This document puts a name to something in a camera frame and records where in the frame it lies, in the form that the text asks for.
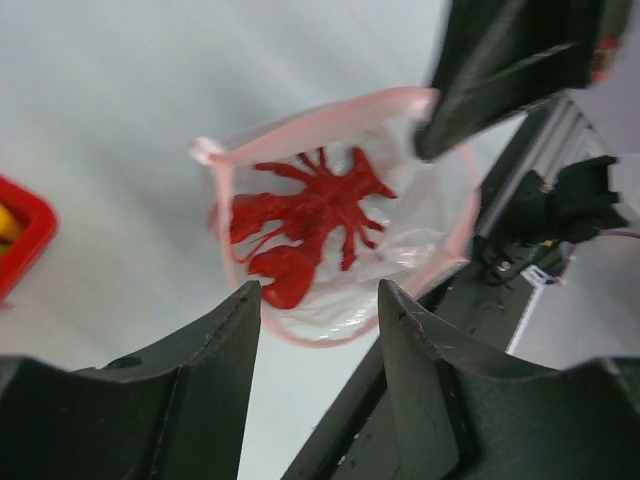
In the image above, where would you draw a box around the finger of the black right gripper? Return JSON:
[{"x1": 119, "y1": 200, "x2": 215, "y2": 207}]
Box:
[{"x1": 413, "y1": 0, "x2": 628, "y2": 161}]

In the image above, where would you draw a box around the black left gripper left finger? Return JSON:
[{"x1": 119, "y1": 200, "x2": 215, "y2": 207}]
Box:
[{"x1": 1, "y1": 281, "x2": 261, "y2": 479}]

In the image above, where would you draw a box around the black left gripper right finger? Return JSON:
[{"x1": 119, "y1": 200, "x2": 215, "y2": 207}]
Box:
[{"x1": 378, "y1": 280, "x2": 639, "y2": 479}]

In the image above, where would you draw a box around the red toy lobster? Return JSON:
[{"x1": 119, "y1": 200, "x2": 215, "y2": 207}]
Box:
[{"x1": 229, "y1": 146, "x2": 397, "y2": 310}]

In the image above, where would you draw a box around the clear zip top bag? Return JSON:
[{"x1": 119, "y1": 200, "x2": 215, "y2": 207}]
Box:
[{"x1": 190, "y1": 87, "x2": 480, "y2": 348}]

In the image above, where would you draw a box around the red plastic tray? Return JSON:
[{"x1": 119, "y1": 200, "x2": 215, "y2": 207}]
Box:
[{"x1": 1, "y1": 175, "x2": 58, "y2": 309}]

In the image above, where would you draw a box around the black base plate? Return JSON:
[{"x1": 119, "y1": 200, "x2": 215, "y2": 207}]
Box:
[{"x1": 282, "y1": 94, "x2": 640, "y2": 480}]

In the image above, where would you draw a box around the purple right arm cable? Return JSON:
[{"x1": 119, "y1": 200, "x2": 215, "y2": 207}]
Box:
[{"x1": 599, "y1": 227, "x2": 640, "y2": 244}]

